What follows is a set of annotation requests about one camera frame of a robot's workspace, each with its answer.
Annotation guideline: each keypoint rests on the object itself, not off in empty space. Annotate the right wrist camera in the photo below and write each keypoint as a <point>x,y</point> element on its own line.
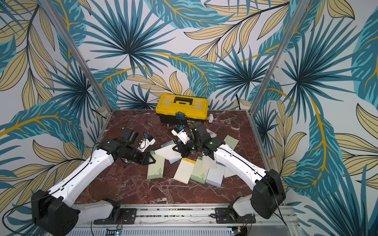
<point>180,133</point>

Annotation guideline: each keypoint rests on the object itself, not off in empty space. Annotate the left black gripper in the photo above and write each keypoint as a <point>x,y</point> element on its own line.
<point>143,161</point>

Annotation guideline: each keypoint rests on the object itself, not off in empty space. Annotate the yellow topped cream memo pad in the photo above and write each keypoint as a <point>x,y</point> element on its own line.
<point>184,170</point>

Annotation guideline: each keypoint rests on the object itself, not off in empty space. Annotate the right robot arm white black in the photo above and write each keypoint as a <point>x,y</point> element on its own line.
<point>267,188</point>

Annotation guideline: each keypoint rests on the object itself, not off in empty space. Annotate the torn white grid page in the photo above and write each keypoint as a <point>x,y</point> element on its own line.
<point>228,173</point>

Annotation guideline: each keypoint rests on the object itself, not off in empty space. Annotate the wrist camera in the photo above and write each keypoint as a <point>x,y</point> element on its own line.
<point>180,133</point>
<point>146,141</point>

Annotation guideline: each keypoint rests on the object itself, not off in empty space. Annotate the blue topped cream memo pad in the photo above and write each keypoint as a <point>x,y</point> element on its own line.
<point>172,146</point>

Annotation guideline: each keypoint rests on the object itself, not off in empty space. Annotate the small white bottle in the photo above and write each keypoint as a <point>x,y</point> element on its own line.
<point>210,118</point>

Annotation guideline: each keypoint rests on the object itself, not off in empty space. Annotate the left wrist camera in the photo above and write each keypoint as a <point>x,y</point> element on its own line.
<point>146,141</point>

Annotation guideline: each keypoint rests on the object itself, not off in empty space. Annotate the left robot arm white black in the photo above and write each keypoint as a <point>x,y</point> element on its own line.
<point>54,210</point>

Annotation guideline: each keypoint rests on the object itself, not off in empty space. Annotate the grey white memo pad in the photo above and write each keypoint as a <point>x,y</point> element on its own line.
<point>215,175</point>

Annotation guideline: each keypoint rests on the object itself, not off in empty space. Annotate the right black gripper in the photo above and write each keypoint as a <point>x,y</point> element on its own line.
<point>185,146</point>

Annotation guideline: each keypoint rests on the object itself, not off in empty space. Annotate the torn cream memo page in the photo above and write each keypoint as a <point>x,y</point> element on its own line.
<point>208,162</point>

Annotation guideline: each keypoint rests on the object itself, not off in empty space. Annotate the small green memo pad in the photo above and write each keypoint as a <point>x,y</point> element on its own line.
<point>155,171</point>

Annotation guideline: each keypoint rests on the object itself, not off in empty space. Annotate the aluminium front rail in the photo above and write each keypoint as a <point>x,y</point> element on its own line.
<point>192,220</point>

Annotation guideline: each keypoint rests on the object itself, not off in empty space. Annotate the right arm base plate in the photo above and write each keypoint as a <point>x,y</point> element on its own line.
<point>225,215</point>

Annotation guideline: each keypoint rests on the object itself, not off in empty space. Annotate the pink memo pad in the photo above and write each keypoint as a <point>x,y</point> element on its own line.
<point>211,133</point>

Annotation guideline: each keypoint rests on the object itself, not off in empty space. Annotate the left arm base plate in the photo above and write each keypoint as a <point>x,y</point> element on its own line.
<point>124,216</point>

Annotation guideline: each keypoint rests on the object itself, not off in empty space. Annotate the large green memo pad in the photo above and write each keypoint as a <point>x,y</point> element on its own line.
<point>199,173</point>

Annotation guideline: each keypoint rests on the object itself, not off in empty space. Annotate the yellow black toolbox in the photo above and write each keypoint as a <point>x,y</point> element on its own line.
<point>178,109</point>

